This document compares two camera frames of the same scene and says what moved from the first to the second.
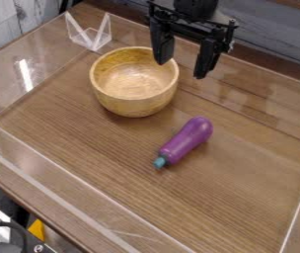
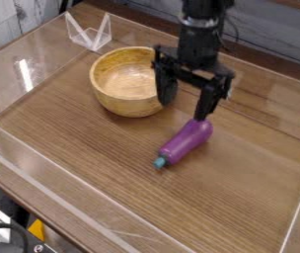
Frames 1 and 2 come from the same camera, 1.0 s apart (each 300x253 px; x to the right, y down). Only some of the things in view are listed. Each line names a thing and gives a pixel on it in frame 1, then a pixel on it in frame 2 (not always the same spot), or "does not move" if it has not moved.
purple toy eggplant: (184, 142) does not move
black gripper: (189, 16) → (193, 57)
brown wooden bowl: (133, 86) does not move
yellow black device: (33, 239) does not move
